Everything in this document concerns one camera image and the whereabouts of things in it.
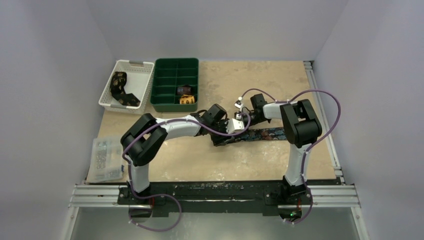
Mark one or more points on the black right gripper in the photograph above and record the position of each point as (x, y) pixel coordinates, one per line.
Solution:
(247, 116)

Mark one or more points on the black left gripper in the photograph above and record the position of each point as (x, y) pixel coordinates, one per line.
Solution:
(221, 140)

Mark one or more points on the navy floral tie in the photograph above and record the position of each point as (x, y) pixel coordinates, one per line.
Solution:
(251, 135)

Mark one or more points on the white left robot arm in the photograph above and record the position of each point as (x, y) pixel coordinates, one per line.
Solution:
(143, 140)

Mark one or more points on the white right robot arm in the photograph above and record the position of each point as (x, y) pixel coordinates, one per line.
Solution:
(301, 127)

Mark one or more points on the rolled yellow tie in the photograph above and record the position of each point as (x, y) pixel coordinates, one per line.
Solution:
(187, 99)

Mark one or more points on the rolled dark red tie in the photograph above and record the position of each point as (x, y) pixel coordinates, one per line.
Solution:
(184, 90)

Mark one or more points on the green compartment tray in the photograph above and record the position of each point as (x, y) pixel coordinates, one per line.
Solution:
(170, 73)

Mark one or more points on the white plastic basket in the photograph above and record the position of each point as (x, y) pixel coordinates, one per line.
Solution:
(139, 83)

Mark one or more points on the black gold patterned tie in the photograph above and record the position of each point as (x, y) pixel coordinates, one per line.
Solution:
(117, 90)

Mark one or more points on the clear plastic storage box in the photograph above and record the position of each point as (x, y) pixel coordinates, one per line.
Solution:
(106, 162)

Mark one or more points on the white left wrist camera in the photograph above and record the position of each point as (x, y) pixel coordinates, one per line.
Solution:
(234, 126)

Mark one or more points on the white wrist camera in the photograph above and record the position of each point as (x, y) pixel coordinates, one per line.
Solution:
(234, 126)
(239, 105)

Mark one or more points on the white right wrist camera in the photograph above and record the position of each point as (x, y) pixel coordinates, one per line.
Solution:
(239, 105)

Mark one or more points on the aluminium frame rail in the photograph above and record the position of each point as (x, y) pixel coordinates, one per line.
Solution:
(178, 157)

